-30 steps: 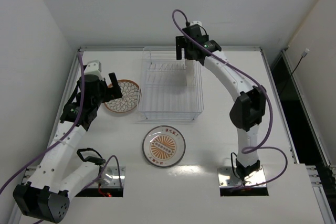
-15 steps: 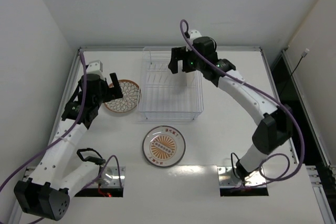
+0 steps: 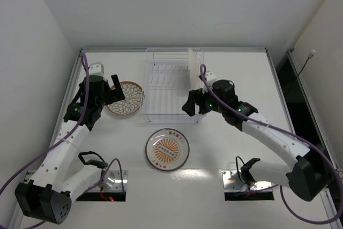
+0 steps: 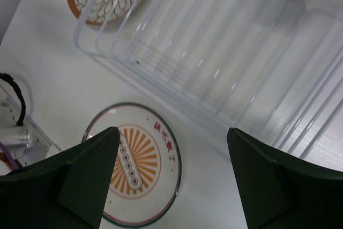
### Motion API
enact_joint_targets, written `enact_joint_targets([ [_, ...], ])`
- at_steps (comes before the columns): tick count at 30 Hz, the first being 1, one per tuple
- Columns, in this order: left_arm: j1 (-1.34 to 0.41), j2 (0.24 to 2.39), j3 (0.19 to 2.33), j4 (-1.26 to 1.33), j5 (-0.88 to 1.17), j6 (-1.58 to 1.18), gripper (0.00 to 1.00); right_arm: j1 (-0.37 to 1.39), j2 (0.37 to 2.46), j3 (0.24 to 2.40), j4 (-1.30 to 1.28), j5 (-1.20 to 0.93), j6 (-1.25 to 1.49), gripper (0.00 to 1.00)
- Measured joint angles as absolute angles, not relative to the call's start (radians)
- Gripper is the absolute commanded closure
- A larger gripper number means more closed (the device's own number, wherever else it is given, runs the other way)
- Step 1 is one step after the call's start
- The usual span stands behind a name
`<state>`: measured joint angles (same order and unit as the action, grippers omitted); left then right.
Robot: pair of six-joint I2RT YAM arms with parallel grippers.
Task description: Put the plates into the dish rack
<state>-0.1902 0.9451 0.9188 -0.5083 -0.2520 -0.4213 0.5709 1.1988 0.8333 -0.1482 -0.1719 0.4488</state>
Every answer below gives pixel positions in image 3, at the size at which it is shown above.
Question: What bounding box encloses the orange rimmed flower plate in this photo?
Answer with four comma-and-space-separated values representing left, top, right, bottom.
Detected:
188, 48, 203, 90

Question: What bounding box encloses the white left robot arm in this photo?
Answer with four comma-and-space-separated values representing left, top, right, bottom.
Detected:
14, 74, 125, 224

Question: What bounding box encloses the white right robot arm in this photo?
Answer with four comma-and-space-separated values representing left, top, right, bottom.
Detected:
182, 79, 334, 202

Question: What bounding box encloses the green rimmed sunburst plate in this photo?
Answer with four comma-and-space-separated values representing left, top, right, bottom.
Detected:
145, 128, 190, 172

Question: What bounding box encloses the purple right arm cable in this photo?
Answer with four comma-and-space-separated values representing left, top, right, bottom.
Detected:
199, 64, 343, 226

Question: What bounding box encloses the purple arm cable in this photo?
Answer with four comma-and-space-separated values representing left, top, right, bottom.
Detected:
199, 64, 343, 226
0, 53, 126, 229

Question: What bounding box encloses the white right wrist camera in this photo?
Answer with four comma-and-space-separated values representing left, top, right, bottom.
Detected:
204, 71, 217, 84

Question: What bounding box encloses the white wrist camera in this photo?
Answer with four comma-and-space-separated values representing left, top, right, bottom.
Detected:
88, 62, 105, 78
204, 71, 217, 84

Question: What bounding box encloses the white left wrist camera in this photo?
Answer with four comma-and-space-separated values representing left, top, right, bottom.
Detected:
88, 62, 105, 78

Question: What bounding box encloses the white wire dish rack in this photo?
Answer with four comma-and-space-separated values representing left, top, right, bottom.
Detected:
141, 48, 204, 124

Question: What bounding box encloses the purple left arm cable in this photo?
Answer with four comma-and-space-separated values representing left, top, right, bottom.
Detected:
0, 53, 126, 229

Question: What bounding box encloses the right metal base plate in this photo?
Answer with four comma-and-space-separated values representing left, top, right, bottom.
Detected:
221, 170, 277, 194

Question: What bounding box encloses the metal base plate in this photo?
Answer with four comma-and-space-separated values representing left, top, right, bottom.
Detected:
221, 170, 277, 194
24, 169, 129, 194

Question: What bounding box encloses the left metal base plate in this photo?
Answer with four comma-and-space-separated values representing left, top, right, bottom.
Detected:
24, 169, 129, 194

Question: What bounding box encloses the black wall cable white plug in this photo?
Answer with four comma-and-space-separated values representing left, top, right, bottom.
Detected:
285, 49, 316, 98

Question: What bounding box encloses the aluminium table frame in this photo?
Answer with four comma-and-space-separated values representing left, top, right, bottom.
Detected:
8, 46, 343, 229

